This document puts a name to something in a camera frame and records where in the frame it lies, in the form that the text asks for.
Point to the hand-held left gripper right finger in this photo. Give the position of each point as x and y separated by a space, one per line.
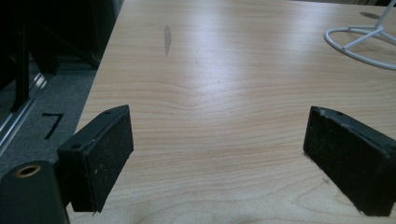
351 155

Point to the black metal frame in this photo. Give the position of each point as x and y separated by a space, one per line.
46 37

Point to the aluminium floor rail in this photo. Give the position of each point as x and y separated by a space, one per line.
18 109

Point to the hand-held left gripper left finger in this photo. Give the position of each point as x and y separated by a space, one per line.
96 158

